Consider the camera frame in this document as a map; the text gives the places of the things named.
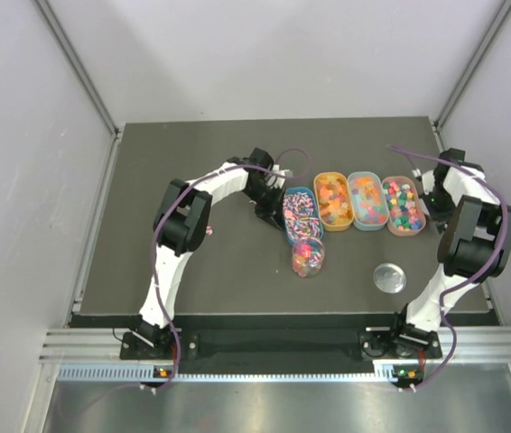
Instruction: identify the aluminium frame post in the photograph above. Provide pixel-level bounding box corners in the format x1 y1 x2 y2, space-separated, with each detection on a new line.
31 0 119 137
433 0 511 132

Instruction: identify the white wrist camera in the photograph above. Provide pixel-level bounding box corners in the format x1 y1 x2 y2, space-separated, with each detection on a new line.
272 170 294 179
412 169 435 194

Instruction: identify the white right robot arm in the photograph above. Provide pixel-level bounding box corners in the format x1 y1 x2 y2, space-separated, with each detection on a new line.
387 148 511 357

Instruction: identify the orange candy tray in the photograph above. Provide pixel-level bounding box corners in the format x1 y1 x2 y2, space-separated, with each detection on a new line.
313 171 354 232

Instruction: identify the aluminium right frame post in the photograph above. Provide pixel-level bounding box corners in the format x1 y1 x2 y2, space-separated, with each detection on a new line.
433 0 511 132

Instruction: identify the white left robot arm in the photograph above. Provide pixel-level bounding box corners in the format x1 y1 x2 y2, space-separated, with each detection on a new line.
132 148 292 358

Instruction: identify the pink candy tray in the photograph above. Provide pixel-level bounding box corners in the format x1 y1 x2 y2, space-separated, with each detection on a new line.
382 176 426 237

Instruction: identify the grey slotted cable duct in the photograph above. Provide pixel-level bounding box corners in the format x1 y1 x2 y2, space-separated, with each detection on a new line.
56 359 423 383

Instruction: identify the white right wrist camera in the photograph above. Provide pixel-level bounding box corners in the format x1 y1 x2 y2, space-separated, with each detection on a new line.
412 169 435 194

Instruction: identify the light blue candy tray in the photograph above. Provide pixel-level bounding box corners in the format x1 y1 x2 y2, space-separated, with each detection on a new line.
348 171 389 231

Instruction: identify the aluminium left frame post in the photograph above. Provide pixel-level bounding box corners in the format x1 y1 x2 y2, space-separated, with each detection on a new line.
31 0 119 137

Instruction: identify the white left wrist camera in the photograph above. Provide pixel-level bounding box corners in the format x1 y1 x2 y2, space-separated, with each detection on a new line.
272 170 294 179

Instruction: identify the aluminium front frame rail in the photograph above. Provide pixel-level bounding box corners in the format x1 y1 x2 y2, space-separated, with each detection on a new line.
39 327 511 364

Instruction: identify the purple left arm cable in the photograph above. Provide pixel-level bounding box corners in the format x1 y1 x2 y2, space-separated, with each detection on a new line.
140 147 311 393

